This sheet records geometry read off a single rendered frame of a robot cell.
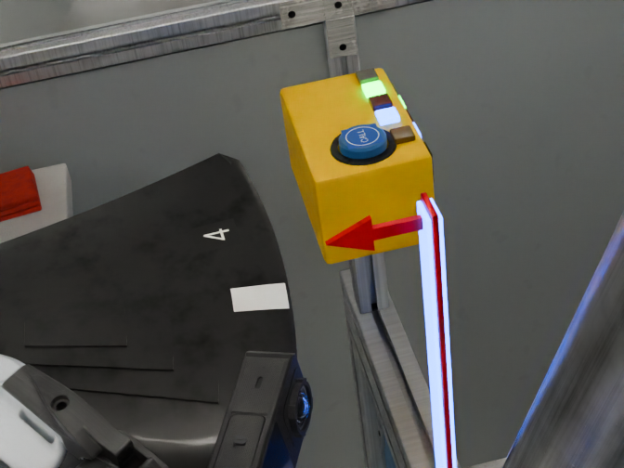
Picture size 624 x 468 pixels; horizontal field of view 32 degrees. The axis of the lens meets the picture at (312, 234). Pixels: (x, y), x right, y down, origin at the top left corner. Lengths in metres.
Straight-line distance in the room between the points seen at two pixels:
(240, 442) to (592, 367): 0.17
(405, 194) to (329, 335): 0.78
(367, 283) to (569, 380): 0.64
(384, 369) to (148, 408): 0.44
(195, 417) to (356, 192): 0.34
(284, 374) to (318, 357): 1.17
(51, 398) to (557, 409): 0.22
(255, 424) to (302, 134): 0.47
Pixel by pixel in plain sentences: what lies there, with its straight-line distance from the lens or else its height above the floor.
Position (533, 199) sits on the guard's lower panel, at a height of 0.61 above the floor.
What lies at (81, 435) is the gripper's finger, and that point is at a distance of 0.48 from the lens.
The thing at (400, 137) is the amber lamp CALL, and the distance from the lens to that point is 0.89.
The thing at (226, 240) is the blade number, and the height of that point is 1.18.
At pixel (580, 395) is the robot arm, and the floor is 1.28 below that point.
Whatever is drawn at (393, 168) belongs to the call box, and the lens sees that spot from 0.87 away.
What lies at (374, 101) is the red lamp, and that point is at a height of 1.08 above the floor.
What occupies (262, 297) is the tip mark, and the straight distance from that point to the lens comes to 0.62.
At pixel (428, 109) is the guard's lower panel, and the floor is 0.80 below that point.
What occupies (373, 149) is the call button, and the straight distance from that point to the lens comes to 0.88.
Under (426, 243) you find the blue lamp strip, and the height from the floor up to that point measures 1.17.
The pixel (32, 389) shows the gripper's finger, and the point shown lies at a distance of 0.51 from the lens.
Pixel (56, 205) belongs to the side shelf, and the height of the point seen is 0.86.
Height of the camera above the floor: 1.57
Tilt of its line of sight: 38 degrees down
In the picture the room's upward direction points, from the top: 9 degrees counter-clockwise
